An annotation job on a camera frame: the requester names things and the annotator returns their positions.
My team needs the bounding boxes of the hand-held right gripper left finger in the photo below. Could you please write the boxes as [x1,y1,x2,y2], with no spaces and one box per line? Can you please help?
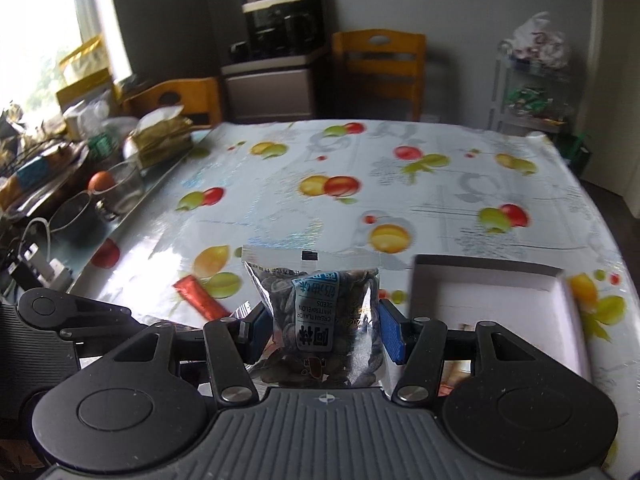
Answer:
[112,305,273,405]

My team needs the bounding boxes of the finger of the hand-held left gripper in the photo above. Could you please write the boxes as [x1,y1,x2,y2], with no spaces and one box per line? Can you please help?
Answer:
[16,287,151,346]

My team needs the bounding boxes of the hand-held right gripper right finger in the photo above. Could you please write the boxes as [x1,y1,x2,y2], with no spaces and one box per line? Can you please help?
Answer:
[377,297,590,406]

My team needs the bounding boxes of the clear melon seed packet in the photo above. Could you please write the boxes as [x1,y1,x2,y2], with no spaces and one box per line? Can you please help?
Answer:
[241,245,386,388]

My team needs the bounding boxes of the white shallow cardboard box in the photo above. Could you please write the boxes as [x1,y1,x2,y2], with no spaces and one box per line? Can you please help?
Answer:
[409,254,593,386]

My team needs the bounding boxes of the white power strip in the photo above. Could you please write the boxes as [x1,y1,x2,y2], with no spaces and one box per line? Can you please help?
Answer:
[20,242,73,291]

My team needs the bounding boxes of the red wrapper snack bar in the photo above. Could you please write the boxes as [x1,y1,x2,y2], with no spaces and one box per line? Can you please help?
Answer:
[172,275,227,319]

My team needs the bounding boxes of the fruit print tablecloth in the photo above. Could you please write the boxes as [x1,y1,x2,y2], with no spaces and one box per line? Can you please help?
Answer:
[70,119,628,461]

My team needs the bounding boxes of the metal tray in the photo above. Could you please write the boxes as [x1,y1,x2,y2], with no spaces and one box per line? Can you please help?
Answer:
[0,140,91,217]

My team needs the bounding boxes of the blue packet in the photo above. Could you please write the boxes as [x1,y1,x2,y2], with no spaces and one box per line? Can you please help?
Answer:
[10,157,56,196]

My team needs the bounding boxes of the clear glass cup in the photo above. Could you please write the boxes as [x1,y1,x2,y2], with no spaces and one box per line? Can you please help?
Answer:
[100,160,146,216]

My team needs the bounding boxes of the yellow green packet stack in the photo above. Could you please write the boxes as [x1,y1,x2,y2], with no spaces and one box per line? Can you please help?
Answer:
[129,106,196,167]

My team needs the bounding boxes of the grey metal cabinet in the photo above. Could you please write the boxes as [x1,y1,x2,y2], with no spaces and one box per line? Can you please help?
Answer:
[222,47,331,123]

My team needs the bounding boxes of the yellow paper bag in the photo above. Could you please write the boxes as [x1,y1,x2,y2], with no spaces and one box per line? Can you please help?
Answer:
[56,35,116,111]

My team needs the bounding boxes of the wooden chair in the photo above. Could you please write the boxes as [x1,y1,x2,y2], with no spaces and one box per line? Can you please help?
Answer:
[122,77,223,128]
[332,30,427,121]

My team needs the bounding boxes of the metal rack trolley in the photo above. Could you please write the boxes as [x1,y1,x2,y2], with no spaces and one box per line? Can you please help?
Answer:
[487,40,576,136]

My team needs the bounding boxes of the green candy packets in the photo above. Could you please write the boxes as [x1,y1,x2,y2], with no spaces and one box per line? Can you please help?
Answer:
[505,86,548,116]

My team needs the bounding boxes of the window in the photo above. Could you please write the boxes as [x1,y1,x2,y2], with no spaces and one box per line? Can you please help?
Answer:
[0,0,83,126]

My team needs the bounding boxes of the white curtain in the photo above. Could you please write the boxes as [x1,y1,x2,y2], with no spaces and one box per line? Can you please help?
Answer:
[70,0,133,81]

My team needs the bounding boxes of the black coffee machine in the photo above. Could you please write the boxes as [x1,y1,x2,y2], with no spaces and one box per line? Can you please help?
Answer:
[230,0,335,63]

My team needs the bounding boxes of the white plastic bag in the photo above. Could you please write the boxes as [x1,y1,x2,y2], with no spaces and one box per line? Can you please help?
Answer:
[502,11,571,68]

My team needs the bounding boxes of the white cable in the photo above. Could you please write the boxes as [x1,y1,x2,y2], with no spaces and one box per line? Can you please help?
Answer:
[20,217,53,261]

